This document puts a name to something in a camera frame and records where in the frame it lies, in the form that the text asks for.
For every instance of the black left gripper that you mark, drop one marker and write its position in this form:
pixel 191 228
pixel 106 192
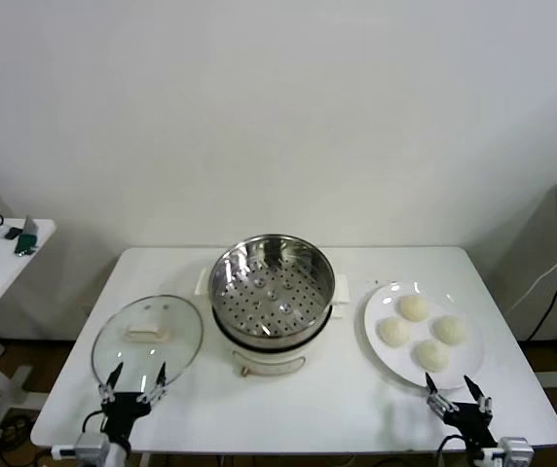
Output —
pixel 122 413

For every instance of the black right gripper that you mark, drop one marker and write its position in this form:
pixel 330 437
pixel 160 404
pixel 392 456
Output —
pixel 473 425

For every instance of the white steamed baozi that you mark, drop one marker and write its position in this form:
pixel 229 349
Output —
pixel 432 355
pixel 395 332
pixel 449 329
pixel 414 308

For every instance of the round glass pot lid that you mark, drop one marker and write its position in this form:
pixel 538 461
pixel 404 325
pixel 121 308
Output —
pixel 181 331

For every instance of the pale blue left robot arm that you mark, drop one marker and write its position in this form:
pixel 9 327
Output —
pixel 117 458

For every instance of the perforated steel steamer basket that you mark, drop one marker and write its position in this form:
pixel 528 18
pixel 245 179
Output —
pixel 269 292

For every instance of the white round plate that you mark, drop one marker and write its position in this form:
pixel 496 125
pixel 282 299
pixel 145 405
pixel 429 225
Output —
pixel 468 365

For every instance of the small black device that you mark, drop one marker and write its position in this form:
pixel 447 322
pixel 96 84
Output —
pixel 11 233

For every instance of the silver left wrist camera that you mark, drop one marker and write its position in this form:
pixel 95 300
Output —
pixel 91 446

